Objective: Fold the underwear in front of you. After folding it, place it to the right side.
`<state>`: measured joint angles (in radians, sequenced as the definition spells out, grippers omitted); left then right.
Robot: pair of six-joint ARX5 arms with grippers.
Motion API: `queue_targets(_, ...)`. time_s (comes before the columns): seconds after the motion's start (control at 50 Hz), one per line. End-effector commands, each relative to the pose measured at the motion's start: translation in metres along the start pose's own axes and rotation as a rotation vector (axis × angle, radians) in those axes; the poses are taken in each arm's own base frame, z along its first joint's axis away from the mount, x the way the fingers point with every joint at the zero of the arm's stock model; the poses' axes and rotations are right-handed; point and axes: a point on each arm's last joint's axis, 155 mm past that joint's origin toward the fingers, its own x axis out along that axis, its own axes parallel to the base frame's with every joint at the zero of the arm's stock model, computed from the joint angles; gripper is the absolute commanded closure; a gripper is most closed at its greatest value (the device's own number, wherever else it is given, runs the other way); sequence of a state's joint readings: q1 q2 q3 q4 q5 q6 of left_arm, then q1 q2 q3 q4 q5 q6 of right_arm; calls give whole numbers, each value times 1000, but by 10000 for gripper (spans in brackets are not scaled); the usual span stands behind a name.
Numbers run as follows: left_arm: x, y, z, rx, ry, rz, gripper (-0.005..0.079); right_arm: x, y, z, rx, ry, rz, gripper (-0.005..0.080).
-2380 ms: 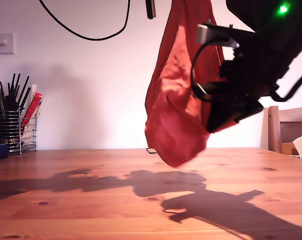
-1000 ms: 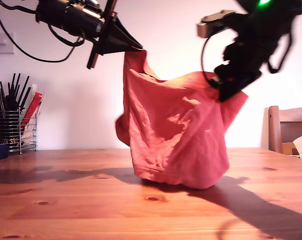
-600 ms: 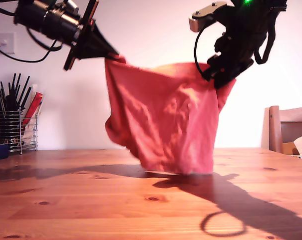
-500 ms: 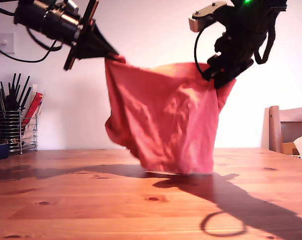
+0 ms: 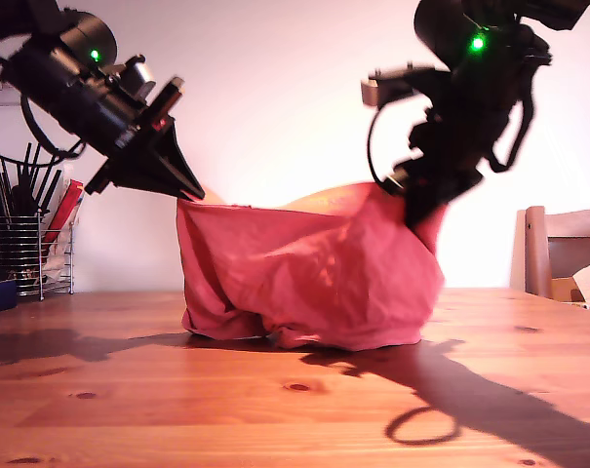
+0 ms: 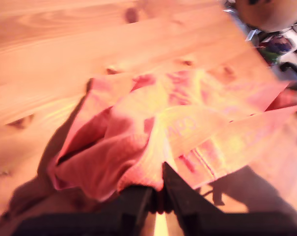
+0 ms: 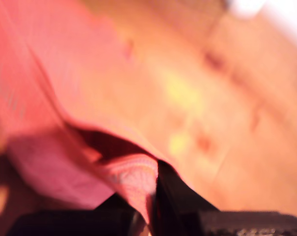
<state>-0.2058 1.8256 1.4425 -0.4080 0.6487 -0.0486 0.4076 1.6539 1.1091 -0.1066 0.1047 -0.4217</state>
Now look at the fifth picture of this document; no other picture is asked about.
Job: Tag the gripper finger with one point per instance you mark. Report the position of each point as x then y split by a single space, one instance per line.
431 200

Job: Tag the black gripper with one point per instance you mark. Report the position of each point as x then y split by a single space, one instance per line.
114 122

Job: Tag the red underwear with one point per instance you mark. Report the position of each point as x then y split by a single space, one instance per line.
299 273

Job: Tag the white paper wrapper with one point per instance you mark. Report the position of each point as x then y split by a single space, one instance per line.
67 173

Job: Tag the red chopstick packet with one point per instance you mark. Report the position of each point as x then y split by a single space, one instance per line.
67 205

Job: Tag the wooden chair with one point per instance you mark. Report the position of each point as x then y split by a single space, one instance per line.
536 253

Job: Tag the white plastic packet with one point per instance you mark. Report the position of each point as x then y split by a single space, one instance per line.
55 258

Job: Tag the brown cardboard box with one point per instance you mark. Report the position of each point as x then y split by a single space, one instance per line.
560 290

